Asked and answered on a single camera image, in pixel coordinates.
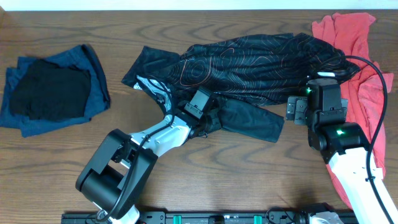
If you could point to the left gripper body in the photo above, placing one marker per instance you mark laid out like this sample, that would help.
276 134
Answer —
211 123

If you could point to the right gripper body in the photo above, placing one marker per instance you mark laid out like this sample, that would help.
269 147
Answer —
298 105

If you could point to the black patterned jersey shirt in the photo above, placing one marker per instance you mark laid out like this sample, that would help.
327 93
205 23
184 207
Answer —
246 74

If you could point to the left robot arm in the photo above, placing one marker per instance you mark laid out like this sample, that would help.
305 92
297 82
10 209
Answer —
116 174

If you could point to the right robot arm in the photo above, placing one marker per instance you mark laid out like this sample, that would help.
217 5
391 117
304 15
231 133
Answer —
344 148

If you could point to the folded blue garment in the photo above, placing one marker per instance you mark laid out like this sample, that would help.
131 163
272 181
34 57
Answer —
82 57

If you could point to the folded black garment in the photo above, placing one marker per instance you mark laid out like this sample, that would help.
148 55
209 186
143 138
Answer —
50 92

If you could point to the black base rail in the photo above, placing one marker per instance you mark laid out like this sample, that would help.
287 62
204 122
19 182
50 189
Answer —
211 218

